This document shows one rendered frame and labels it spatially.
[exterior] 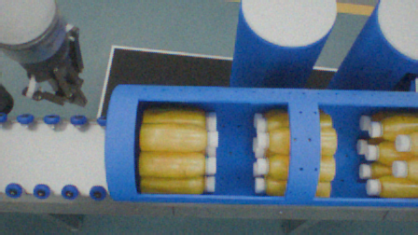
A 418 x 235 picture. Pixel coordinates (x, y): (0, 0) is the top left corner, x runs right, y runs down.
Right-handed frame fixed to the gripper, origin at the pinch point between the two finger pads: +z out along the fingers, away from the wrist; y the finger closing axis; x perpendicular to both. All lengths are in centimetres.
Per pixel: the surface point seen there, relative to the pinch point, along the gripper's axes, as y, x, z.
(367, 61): 62, -54, 59
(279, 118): 23, -34, 34
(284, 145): 16, -38, 31
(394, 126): 32, -61, 34
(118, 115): 5.5, -1.2, 23.5
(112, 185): -8.2, -5.5, 30.0
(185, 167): 2.7, -18.2, 34.0
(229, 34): 100, 4, 148
